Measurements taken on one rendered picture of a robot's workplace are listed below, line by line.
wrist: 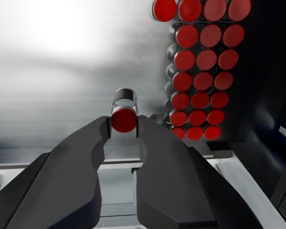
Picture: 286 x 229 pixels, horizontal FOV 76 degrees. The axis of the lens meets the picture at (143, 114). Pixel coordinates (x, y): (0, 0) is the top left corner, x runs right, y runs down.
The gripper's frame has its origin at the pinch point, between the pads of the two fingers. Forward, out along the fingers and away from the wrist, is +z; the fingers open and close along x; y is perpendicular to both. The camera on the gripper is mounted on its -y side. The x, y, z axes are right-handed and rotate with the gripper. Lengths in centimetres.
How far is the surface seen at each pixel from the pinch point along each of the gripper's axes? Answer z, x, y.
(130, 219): 49, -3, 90
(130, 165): 12.1, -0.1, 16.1
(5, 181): 100, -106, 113
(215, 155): 10.1, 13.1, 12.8
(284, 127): 11.0, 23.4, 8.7
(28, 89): 11.9, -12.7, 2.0
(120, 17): 11.9, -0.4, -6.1
